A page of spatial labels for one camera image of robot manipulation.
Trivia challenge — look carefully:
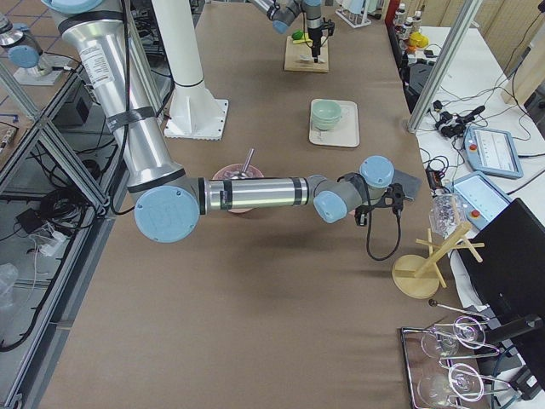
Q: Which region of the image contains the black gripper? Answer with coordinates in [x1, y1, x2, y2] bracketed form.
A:
[307, 28, 322, 63]
[354, 205, 372, 227]

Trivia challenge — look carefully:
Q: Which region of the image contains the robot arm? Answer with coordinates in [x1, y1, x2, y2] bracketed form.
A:
[250, 0, 328, 63]
[48, 1, 403, 243]

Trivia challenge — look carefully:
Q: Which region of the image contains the mint green bowl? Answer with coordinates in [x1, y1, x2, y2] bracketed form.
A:
[311, 100, 342, 130]

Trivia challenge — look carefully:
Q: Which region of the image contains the pink bowl with ice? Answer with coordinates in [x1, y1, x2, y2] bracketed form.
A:
[211, 163, 265, 216]

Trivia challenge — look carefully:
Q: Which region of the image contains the green lime toy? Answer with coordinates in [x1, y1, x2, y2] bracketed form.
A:
[291, 30, 304, 41]

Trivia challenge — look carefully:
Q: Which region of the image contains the wooden cutting board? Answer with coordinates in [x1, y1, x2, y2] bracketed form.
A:
[284, 37, 330, 73]

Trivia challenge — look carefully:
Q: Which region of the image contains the grey purple folded cloth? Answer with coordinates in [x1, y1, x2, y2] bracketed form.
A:
[393, 170, 422, 201]

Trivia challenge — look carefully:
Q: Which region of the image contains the cream rabbit tray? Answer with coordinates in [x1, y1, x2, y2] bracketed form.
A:
[308, 100, 360, 148]

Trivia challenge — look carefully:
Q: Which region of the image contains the wooden cup tree stand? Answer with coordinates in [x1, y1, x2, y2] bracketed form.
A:
[392, 220, 485, 299]

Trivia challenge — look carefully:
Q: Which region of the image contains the clear glass cup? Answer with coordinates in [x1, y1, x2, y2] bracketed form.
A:
[429, 193, 467, 238]

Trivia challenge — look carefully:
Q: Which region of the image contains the lower blue teach pendant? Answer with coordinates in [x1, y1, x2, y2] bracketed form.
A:
[450, 171, 512, 230]

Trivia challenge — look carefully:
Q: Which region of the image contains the blue teach pendant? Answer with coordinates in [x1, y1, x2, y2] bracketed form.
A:
[450, 171, 512, 230]
[464, 126, 524, 179]

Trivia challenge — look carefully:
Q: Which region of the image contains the metal ice scoop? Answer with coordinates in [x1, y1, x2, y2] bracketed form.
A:
[227, 147, 255, 179]

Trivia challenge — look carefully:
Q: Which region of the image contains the upper blue teach pendant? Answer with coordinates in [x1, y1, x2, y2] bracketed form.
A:
[464, 126, 524, 179]

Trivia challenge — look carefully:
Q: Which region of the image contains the far wine glass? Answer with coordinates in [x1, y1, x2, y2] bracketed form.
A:
[421, 316, 485, 358]

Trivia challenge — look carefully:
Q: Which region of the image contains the wine glass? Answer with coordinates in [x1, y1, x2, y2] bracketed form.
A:
[417, 363, 485, 408]
[421, 316, 485, 358]

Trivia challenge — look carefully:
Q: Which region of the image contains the black monitor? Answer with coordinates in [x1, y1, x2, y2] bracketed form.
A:
[459, 199, 544, 319]

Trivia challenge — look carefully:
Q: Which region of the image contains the near wine glass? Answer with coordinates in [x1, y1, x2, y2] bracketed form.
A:
[417, 363, 485, 408]

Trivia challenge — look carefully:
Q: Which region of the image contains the black camera cable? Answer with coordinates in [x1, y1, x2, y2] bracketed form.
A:
[364, 204, 404, 262]

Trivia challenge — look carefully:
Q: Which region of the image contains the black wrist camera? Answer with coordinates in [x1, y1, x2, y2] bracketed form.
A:
[385, 183, 405, 216]

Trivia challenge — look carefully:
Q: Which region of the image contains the white wire cup rack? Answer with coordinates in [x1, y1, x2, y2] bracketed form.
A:
[336, 0, 377, 28]

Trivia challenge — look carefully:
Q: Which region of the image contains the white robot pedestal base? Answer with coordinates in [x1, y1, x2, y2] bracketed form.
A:
[152, 0, 228, 141]

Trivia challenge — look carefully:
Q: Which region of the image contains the aluminium frame post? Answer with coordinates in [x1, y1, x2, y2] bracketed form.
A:
[407, 0, 483, 134]

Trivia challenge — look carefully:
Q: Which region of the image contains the black wire glass rack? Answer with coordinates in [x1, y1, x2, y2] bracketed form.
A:
[400, 313, 521, 408]

